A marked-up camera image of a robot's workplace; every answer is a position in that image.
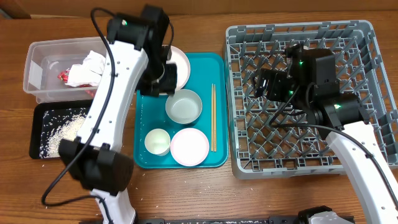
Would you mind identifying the large pink plate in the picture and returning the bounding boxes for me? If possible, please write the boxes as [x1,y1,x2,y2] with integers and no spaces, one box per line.
[166,45,191,90]

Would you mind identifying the grey bowl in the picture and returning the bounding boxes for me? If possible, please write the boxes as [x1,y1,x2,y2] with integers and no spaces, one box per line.
[165,89,203,124]

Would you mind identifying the white cup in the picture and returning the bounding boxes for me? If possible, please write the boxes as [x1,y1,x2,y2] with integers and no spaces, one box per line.
[144,128,171,156]

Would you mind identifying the white tissue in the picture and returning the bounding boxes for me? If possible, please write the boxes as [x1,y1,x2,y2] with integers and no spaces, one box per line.
[66,50,106,87]

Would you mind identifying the small pink plate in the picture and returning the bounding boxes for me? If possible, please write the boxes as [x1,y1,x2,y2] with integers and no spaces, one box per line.
[170,128,210,167]

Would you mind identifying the red snack wrapper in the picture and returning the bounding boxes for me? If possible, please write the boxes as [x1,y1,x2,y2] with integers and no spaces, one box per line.
[57,68,96,98]

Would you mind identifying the cooked rice pile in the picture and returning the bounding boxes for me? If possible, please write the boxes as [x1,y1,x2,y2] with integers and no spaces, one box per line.
[39,108,89,159]

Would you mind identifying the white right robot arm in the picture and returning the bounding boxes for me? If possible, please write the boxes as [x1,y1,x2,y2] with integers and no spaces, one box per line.
[254,44,397,223]

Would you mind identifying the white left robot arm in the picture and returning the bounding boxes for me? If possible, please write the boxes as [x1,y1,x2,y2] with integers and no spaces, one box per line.
[58,5,177,223]

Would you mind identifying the grey dishwasher rack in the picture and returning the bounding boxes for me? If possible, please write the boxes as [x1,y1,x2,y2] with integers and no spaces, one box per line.
[224,20,397,179]

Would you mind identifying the clear plastic waste bin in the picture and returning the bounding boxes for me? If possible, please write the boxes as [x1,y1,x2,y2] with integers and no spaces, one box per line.
[23,37,106,103]

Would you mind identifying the black waste tray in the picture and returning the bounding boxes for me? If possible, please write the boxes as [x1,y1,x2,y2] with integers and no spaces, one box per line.
[29,100,92,159]

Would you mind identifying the teal serving tray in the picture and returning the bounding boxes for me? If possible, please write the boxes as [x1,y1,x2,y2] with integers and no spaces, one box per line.
[133,52,229,169]

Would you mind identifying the wooden chopstick right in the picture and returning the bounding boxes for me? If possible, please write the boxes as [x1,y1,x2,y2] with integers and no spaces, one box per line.
[212,84,216,152]

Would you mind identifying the wooden chopstick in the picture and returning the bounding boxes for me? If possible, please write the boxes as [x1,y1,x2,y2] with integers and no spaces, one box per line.
[212,84,216,152]
[211,83,214,152]

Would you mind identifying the wooden chopstick left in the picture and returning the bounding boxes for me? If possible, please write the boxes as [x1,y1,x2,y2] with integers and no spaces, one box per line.
[211,83,214,152]

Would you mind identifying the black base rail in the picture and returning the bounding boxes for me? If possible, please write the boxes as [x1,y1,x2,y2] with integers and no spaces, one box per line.
[79,205,355,224]

